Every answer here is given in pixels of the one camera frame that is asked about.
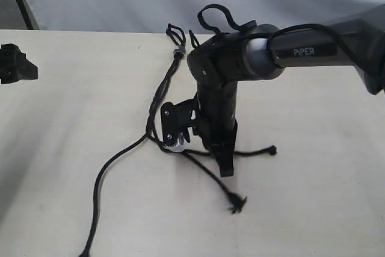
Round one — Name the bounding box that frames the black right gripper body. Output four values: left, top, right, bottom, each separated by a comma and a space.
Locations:
194, 88, 237, 161

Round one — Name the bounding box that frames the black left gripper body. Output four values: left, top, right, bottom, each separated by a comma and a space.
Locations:
1, 43, 26, 84

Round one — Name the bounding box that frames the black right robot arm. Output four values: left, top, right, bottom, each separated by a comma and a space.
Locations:
187, 5, 384, 177

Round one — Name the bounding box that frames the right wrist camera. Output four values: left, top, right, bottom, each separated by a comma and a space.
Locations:
161, 97, 199, 153

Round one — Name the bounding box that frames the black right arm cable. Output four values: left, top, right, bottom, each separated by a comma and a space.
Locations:
188, 3, 258, 50

